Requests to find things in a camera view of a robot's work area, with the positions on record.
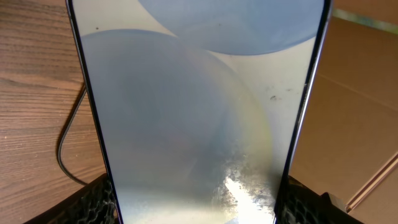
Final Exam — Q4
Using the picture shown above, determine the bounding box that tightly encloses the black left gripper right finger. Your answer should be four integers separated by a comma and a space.
274, 176, 362, 224

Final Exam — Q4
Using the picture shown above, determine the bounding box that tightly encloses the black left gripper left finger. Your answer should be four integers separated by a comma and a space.
26, 174, 119, 224

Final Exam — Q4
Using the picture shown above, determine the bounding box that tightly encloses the black charging cable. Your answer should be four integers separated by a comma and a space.
56, 83, 90, 187

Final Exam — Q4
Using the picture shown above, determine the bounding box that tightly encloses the blue Galaxy smartphone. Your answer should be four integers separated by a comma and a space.
67, 0, 331, 223

